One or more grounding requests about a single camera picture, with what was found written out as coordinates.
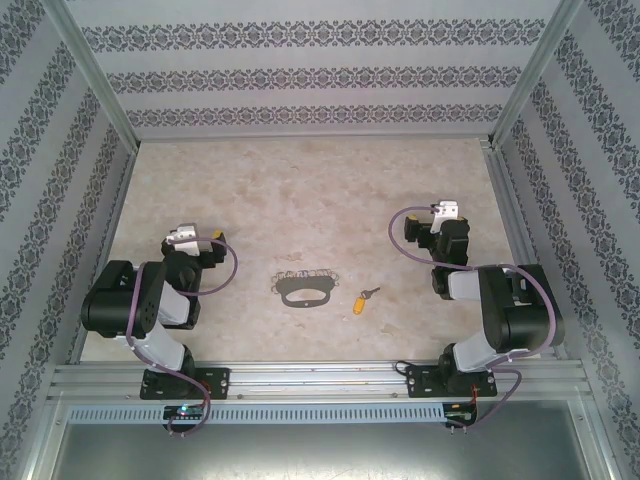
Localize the key with yellow tag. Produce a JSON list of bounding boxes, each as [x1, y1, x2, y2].
[[348, 285, 382, 317]]

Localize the small green circuit board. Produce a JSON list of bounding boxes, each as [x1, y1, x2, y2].
[[163, 404, 206, 421], [444, 402, 479, 426]]

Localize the grey metal sheet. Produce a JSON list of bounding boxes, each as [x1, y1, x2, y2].
[[49, 422, 601, 480]]

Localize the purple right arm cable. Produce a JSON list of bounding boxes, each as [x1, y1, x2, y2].
[[388, 204, 560, 431]]

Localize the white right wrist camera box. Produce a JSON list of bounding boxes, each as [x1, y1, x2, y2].
[[430, 199, 460, 234]]

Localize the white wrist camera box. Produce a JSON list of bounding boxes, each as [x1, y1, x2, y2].
[[167, 223, 214, 254], [430, 199, 460, 234]]

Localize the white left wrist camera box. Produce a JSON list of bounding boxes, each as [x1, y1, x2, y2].
[[167, 223, 214, 254]]

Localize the aluminium side rail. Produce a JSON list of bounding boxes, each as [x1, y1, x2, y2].
[[67, 144, 139, 366], [482, 142, 569, 359]]

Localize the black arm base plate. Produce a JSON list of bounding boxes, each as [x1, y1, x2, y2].
[[405, 363, 499, 400], [139, 367, 232, 401]]

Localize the long aluminium mounting rail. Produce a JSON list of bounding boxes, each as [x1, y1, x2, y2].
[[47, 362, 591, 401]]

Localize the grey slotted cable duct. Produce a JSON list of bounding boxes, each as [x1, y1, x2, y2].
[[67, 403, 446, 425]]

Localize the aluminium corner post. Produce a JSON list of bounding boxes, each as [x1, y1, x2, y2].
[[489, 0, 586, 149], [42, 0, 141, 151]]

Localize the aluminium lower frame bar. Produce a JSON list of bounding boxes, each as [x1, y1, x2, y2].
[[17, 394, 66, 480], [582, 394, 626, 480]]

